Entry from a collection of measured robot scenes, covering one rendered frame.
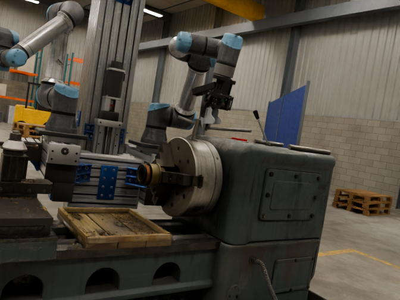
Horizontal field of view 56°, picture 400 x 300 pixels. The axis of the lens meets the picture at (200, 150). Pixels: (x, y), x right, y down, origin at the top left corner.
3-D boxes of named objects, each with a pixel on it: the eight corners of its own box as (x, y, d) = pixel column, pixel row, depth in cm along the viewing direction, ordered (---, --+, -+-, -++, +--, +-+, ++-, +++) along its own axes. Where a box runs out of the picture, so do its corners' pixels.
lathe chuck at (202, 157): (165, 196, 168) (183, 130, 162) (202, 231, 143) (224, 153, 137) (147, 196, 163) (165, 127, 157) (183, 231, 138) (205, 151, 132)
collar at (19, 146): (24, 149, 127) (25, 140, 126) (29, 152, 120) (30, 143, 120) (-2, 146, 122) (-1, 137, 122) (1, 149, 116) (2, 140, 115)
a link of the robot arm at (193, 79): (166, 118, 217) (189, 33, 182) (190, 121, 221) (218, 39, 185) (166, 131, 209) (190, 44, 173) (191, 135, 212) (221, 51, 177)
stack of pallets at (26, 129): (52, 150, 1097) (55, 126, 1094) (66, 155, 1040) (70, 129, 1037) (8, 147, 1003) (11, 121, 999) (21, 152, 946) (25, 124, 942)
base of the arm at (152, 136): (136, 140, 211) (138, 123, 211) (161, 143, 219) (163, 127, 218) (145, 143, 198) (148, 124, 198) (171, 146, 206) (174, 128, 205)
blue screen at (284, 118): (241, 183, 1032) (255, 99, 1020) (269, 187, 1030) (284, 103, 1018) (261, 217, 621) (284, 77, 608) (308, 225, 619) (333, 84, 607)
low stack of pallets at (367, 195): (356, 205, 952) (359, 188, 950) (391, 214, 886) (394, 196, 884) (330, 206, 871) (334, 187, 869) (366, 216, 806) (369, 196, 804)
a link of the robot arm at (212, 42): (203, 36, 148) (209, 36, 138) (230, 42, 151) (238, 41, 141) (199, 56, 150) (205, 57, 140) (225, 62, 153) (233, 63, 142)
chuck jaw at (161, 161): (175, 172, 152) (171, 146, 157) (181, 166, 149) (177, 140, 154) (151, 170, 146) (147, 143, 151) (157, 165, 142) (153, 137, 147)
